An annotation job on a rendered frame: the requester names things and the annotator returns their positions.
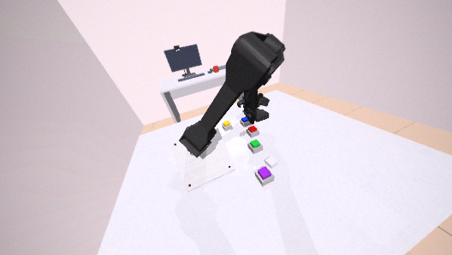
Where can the yellow button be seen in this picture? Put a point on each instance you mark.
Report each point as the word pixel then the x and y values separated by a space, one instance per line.
pixel 227 125

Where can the green button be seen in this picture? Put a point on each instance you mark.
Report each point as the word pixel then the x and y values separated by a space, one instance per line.
pixel 255 146

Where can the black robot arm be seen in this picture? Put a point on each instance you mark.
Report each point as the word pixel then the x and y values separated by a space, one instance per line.
pixel 254 58

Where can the blue button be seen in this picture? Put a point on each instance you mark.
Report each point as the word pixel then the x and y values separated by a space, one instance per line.
pixel 245 122

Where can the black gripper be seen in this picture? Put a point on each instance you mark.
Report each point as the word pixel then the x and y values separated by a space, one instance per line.
pixel 251 109

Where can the purple button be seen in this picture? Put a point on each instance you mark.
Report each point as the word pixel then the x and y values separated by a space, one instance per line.
pixel 264 176

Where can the red button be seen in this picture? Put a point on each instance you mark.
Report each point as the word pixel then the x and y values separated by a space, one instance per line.
pixel 252 131

